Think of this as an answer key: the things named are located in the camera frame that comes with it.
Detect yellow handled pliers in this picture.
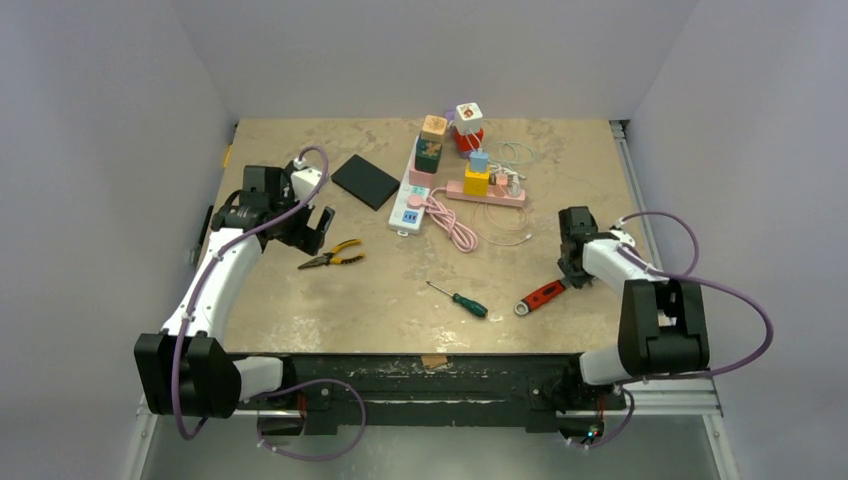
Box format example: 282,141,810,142
297,238,366,270

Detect black box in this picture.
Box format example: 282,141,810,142
330,154,400,211

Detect red handled adjustable wrench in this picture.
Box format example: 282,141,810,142
513,279,569,316

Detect white power strip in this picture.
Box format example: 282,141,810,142
388,137,431,237

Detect green handled screwdriver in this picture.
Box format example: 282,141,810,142
426,281,489,318

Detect pink cable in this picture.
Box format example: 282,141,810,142
405,187,480,255

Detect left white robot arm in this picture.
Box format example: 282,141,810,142
134,161,335,418

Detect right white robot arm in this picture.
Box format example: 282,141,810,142
558,206,710,407

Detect dark green cube charger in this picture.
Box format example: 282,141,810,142
414,138,442,174

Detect yellow cube charger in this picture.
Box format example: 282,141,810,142
462,163,490,197

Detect pink power strip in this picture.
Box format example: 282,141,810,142
445,177,527,207

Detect blue cube charger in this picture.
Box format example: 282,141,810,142
468,150,489,173

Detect red cube charger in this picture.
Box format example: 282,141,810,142
451,127,484,159

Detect white cube charger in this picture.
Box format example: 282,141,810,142
453,102,484,135

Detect thin white cable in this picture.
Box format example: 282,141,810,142
470,201,535,248

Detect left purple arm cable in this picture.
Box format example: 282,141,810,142
170,146,367,463

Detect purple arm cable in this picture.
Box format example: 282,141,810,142
566,211,775,452
170,146,367,463

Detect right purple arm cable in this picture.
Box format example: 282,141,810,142
566,211,775,452

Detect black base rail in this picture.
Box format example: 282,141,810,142
237,353,626,435

